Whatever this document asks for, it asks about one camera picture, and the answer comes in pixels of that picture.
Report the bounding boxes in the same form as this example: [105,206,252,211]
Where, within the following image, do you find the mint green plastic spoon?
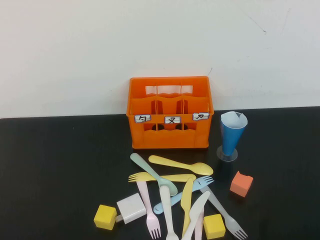
[129,152,179,197]

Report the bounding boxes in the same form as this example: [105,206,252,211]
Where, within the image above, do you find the white plastic knife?
[186,190,211,240]

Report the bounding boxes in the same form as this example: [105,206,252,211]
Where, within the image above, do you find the yellow foam cube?
[203,213,227,238]
[93,204,118,231]

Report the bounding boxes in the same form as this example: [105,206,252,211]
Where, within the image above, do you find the paper label reading 勺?
[134,114,152,124]

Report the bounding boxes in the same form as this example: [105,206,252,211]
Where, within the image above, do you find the yellow plastic fork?
[128,171,197,183]

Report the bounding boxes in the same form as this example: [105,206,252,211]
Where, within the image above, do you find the yellow plastic spoon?
[148,154,214,176]

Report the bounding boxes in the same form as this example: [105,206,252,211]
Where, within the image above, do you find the pink plastic fork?
[136,180,162,240]

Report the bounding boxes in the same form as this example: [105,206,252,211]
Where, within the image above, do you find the white USB wall charger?
[115,192,147,225]

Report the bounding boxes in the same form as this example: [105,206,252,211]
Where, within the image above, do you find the translucent grey plastic fork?
[199,186,248,240]

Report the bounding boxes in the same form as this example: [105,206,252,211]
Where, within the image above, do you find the clear round cone stand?
[216,145,238,162]

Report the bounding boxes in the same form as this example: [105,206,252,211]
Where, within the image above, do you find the white plastic fork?
[159,185,180,240]

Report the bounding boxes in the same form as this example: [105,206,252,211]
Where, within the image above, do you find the light blue plastic fork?
[153,175,215,215]

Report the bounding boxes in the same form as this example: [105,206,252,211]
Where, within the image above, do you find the orange plastic cutlery holder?
[126,76,215,150]

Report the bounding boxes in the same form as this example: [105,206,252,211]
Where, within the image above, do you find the pink plastic utensil handle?
[196,207,205,240]

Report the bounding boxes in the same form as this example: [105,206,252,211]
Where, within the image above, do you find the paper label reading 叉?
[164,115,182,125]

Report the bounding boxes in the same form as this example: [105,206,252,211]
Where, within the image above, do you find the orange foam cube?
[230,170,254,198]

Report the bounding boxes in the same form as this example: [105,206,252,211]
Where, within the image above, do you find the paper label reading 刀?
[192,112,210,122]

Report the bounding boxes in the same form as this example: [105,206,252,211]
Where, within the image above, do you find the blue paper cone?
[220,111,248,157]

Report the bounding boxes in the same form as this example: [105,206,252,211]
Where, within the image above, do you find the yellow plastic knife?
[180,176,195,237]

